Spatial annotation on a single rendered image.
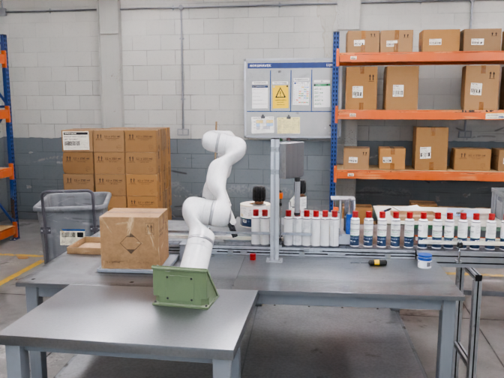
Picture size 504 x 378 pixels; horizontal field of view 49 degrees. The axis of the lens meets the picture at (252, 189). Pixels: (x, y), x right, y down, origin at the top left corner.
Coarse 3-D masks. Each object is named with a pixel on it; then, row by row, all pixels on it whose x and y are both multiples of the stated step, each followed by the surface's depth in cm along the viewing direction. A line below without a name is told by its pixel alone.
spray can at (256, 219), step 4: (256, 212) 314; (252, 216) 316; (256, 216) 315; (252, 220) 315; (256, 220) 314; (252, 224) 315; (256, 224) 315; (252, 228) 316; (256, 228) 315; (252, 236) 316; (256, 236) 316; (252, 240) 317; (256, 240) 316; (252, 244) 317; (256, 244) 316
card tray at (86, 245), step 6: (78, 240) 333; (84, 240) 341; (90, 240) 342; (96, 240) 342; (72, 246) 324; (78, 246) 332; (84, 246) 333; (90, 246) 333; (96, 246) 333; (72, 252) 317; (78, 252) 317; (84, 252) 316; (90, 252) 316; (96, 252) 316
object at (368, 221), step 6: (366, 216) 310; (366, 222) 309; (372, 222) 309; (366, 228) 310; (372, 228) 310; (366, 234) 310; (372, 234) 311; (366, 240) 311; (372, 240) 312; (366, 246) 311; (372, 246) 312
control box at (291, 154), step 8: (280, 144) 293; (288, 144) 293; (296, 144) 298; (280, 152) 294; (288, 152) 293; (296, 152) 299; (280, 160) 294; (288, 160) 294; (296, 160) 300; (280, 168) 295; (288, 168) 295; (296, 168) 300; (280, 176) 295; (288, 176) 295; (296, 176) 301
